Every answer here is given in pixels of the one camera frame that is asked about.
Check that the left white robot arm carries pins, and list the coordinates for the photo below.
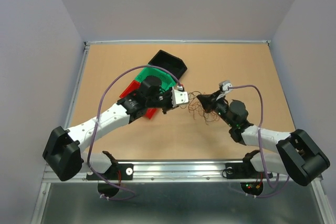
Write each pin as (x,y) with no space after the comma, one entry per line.
(65,151)

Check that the aluminium left rail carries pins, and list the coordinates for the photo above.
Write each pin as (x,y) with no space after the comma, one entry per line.
(73,99)

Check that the black plastic bin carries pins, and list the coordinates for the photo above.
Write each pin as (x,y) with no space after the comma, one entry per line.
(169,62)

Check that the aluminium rail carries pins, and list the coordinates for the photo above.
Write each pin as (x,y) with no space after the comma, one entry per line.
(172,41)
(206,170)
(73,99)

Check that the aluminium front rail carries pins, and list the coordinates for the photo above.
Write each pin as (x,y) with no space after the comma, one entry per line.
(206,170)

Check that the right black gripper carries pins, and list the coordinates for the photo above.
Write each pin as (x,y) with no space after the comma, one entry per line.
(209,100)

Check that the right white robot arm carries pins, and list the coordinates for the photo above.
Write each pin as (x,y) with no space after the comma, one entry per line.
(294,154)

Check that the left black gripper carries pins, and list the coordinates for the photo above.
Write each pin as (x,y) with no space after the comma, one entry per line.
(169,94)

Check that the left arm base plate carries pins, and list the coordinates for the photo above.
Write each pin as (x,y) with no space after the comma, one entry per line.
(119,171)

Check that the green plastic bin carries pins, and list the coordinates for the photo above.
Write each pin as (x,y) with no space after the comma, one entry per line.
(166,79)

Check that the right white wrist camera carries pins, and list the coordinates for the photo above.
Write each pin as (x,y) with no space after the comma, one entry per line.
(224,88)

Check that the red plastic bin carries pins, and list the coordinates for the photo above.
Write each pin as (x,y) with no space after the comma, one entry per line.
(131,87)

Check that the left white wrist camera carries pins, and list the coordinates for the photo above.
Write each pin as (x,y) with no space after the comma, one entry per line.
(179,96)

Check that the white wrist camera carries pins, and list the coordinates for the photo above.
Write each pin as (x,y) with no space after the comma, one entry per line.
(224,88)
(179,96)

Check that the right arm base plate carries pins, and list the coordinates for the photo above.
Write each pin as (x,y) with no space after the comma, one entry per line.
(243,169)

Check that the aluminium back rail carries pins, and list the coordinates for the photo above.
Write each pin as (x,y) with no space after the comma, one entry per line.
(172,41)

